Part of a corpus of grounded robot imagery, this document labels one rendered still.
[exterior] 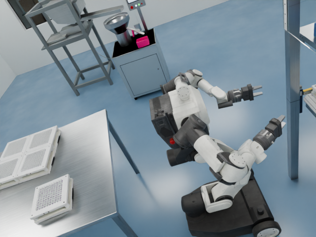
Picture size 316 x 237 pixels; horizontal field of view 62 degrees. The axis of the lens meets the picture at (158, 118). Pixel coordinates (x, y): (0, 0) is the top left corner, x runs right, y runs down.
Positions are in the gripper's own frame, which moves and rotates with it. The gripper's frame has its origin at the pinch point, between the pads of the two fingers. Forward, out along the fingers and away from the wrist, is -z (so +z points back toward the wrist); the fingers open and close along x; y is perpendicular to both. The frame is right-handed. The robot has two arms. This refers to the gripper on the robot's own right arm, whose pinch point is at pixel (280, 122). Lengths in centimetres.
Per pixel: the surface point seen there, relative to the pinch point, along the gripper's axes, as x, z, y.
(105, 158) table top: 12, 80, -85
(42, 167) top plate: 3, 118, -112
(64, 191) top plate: 3, 112, -75
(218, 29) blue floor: 116, -230, -286
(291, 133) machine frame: 49, -32, -16
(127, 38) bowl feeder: 21, -49, -264
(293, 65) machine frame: -9.3, -35.4, -14.9
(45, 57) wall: 85, 22, -608
